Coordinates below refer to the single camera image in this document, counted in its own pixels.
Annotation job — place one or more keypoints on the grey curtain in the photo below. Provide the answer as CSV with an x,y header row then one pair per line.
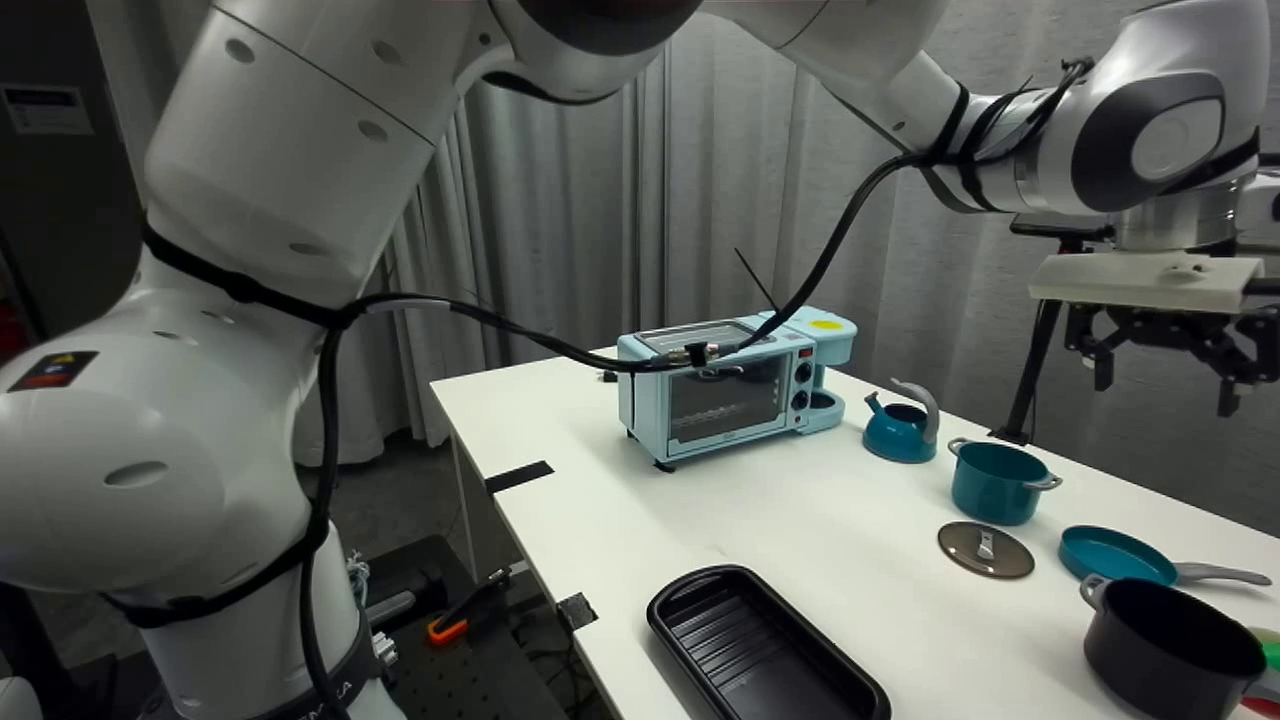
x,y
600,200

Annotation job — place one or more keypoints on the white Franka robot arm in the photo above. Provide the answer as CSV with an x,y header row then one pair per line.
x,y
265,160

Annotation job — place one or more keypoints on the black grill tray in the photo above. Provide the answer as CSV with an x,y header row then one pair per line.
x,y
761,654

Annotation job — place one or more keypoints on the black toy saucepan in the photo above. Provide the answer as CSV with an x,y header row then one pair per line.
x,y
1167,654

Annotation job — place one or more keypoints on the light blue toaster oven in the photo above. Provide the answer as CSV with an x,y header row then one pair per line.
x,y
723,403

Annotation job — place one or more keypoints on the black tape strip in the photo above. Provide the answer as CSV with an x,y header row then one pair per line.
x,y
521,474
577,610

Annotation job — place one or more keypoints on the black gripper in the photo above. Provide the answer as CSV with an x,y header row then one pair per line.
x,y
1175,330

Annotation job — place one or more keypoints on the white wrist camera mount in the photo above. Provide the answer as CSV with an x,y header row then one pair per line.
x,y
1145,283

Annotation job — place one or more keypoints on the teal bowl right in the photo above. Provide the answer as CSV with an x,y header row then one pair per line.
x,y
903,432

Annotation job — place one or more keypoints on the blue bowl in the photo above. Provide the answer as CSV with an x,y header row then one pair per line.
x,y
1115,555

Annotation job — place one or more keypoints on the blue toy pot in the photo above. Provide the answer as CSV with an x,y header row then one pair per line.
x,y
994,484

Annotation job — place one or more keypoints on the black camera tripod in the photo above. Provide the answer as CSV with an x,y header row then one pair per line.
x,y
1033,365

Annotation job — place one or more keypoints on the round glass pot lid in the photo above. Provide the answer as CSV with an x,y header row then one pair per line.
x,y
985,549

